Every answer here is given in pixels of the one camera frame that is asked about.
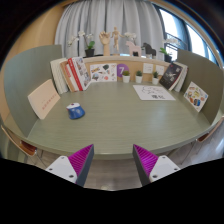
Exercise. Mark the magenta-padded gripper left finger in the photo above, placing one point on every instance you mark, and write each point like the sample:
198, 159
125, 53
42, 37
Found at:
63, 166

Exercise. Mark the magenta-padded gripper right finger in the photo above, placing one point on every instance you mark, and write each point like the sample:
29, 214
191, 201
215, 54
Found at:
161, 166

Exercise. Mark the blue and white computer mouse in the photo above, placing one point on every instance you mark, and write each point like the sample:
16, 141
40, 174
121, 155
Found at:
75, 112

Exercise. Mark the white mouse pad with drawing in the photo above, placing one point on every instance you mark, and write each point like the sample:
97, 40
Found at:
151, 93

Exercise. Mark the wooden chair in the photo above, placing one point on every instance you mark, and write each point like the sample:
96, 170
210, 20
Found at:
206, 135
25, 147

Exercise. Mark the beige booklet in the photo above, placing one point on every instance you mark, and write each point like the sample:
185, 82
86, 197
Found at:
43, 99

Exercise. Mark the colourful food sticker sheet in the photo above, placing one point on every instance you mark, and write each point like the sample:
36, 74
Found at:
196, 96

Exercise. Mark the brown book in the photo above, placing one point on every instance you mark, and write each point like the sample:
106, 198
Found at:
66, 78

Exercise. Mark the thin white and red book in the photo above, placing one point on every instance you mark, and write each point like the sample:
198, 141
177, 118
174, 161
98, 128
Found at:
71, 76

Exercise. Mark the black-cover book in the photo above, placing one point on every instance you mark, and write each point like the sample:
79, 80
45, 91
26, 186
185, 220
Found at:
170, 76

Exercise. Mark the thick white book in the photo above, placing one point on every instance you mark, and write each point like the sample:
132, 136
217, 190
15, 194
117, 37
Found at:
57, 75

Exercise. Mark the cartoon sticker sheet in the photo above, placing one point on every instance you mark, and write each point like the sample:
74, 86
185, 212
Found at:
103, 72

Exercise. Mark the green desk partition panel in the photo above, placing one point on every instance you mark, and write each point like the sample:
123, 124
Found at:
203, 73
28, 70

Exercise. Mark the purple round sticker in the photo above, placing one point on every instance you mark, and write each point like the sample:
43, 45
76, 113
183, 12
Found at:
120, 68

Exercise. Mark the white orchid in black pot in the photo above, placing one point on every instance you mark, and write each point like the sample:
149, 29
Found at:
167, 57
89, 52

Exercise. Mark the wooden desk shelf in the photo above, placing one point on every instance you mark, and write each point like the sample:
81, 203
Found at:
133, 60

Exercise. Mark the black wooden horse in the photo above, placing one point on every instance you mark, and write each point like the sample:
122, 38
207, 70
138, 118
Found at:
149, 50

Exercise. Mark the pink wooden horse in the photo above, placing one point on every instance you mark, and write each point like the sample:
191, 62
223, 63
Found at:
133, 48

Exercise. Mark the wooden hand model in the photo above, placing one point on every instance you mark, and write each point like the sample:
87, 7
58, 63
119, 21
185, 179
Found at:
105, 41

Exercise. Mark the white orchid plant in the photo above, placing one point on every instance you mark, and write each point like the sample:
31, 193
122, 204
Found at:
130, 35

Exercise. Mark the wooden mannequin figure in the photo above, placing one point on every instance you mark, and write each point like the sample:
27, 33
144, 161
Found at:
116, 38

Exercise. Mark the window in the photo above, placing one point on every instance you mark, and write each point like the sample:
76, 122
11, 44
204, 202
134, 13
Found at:
173, 26

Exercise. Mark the grey curtain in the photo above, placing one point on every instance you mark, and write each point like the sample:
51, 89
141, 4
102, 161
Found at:
100, 16

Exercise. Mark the white wall socket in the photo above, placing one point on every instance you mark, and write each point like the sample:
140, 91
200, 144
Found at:
160, 69
147, 68

